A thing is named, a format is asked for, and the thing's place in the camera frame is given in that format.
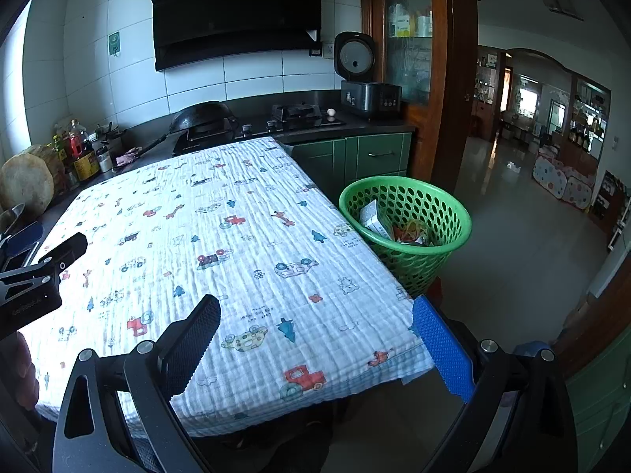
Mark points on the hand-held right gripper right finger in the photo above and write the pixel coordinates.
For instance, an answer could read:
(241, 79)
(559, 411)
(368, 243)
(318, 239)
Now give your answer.
(443, 350)

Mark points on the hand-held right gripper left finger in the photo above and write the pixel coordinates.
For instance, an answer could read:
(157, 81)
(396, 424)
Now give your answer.
(192, 350)

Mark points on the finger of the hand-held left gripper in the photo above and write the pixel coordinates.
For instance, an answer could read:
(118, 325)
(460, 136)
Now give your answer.
(66, 254)
(24, 241)

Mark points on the green plastic basket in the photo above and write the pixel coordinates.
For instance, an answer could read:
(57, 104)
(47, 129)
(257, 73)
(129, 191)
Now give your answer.
(443, 256)

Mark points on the orange red snack wrapper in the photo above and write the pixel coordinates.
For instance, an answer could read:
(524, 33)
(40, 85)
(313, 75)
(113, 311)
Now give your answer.
(411, 232)

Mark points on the white green milk carton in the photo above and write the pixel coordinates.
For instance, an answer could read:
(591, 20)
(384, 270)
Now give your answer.
(372, 217)

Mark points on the person's left hand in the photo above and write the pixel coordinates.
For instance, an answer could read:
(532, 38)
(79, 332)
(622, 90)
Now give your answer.
(19, 369)

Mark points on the metal bowl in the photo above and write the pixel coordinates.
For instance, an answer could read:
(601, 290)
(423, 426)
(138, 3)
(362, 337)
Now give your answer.
(12, 217)

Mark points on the round wooden chopping board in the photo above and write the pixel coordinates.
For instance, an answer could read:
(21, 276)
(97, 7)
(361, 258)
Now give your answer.
(56, 162)
(24, 182)

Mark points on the yellow tin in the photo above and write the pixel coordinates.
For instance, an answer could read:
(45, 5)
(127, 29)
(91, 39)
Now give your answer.
(86, 166)

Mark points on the small white jar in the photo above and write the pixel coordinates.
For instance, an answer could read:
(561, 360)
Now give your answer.
(104, 161)

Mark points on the red liquid bottle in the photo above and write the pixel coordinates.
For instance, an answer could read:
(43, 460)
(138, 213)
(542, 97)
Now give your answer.
(80, 140)

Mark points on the pink cloth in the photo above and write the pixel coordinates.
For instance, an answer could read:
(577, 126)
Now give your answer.
(128, 157)

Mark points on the printed white tablecloth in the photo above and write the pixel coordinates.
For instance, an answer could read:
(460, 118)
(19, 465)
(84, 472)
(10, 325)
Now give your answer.
(236, 236)

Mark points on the black wok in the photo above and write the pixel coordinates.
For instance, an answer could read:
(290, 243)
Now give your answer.
(202, 116)

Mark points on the polka-dot play fence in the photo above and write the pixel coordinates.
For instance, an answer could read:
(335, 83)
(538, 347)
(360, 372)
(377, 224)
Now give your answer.
(562, 182)

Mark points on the green base cabinet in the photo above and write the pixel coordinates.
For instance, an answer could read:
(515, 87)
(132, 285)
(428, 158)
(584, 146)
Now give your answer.
(379, 152)

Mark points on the black gas stove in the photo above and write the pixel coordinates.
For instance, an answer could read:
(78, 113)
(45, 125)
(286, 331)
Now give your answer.
(296, 113)

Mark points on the dark rice cooker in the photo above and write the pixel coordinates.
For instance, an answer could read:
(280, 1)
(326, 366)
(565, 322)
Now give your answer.
(369, 96)

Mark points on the wooden glass-door cabinet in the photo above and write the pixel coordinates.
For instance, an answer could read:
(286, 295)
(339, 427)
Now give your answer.
(458, 83)

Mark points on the black range hood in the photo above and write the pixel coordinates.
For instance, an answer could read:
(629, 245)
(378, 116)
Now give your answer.
(236, 19)

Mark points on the ceiling light fixture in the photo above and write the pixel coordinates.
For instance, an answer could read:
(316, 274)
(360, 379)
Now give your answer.
(559, 2)

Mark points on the green wall hook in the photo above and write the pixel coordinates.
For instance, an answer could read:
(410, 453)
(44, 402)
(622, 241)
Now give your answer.
(114, 43)

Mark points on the wall socket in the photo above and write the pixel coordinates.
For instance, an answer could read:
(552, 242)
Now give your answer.
(329, 51)

